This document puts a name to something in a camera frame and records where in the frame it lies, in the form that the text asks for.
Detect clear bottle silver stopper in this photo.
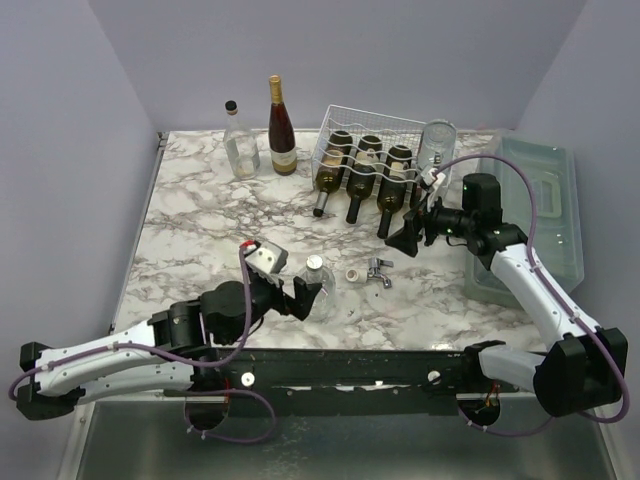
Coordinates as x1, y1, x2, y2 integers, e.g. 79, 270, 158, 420
416, 119, 457, 171
297, 254, 336, 322

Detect red wine bottle gold cap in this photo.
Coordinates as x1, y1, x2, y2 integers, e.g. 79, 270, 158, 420
268, 75, 297, 176

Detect clear bottle dark cork stopper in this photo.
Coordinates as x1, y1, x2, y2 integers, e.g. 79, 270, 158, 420
223, 100, 260, 180

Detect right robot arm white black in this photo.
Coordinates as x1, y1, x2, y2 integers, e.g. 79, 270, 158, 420
385, 173, 630, 422

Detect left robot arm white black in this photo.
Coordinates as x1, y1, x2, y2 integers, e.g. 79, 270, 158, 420
8, 272, 322, 421

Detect green bottle silver neck rightmost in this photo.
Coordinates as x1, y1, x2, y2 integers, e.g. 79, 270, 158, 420
409, 184, 423, 209

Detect green bottle silver neck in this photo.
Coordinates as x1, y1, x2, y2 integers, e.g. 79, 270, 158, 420
409, 184, 423, 209
313, 130, 353, 218

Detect dark bottle black neck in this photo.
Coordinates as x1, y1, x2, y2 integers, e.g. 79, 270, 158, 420
345, 135, 382, 224
377, 145, 412, 239

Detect green bottle silver neck leftmost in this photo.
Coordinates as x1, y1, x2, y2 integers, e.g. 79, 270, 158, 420
313, 130, 353, 218

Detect chrome faucet with white fitting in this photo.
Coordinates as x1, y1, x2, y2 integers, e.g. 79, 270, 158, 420
345, 257, 394, 289

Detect clear plastic storage box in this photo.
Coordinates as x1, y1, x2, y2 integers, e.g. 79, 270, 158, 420
477, 130, 584, 293

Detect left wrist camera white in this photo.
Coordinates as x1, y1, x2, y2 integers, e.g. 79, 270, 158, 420
242, 241, 289, 278

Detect aluminium extrusion rail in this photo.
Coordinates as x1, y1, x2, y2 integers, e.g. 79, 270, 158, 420
79, 354, 609, 401

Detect white wire wine rack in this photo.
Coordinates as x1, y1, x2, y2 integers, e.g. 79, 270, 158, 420
311, 105, 458, 194

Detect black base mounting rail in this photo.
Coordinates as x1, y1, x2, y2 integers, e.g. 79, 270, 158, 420
99, 344, 586, 419

